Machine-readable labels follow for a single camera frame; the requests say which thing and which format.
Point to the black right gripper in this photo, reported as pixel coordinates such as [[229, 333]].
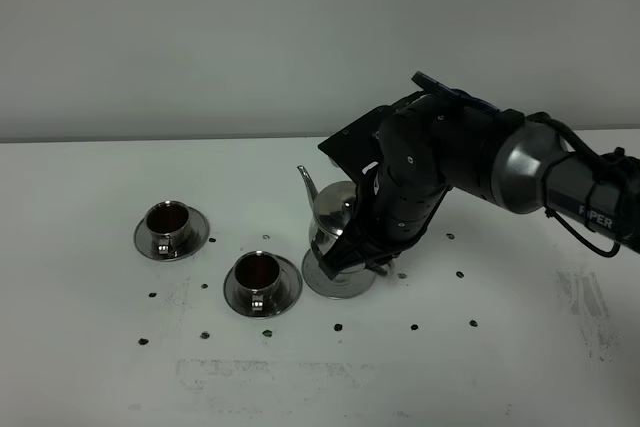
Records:
[[391, 218]]

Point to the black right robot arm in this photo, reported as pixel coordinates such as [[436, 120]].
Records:
[[405, 157]]

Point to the stainless steel teapot coaster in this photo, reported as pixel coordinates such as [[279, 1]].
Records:
[[347, 284]]

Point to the near stainless steel saucer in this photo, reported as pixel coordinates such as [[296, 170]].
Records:
[[284, 298]]

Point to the stainless steel saucer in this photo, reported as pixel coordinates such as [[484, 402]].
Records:
[[197, 237], [284, 298]]

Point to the near stainless steel teacup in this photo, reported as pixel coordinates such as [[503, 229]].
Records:
[[257, 277]]

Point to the stainless steel teacup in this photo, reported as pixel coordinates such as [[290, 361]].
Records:
[[169, 224], [257, 277]]

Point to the far stainless steel saucer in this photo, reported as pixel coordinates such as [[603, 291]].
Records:
[[197, 237]]

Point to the far stainless steel teacup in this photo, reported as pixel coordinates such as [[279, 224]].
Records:
[[169, 224]]

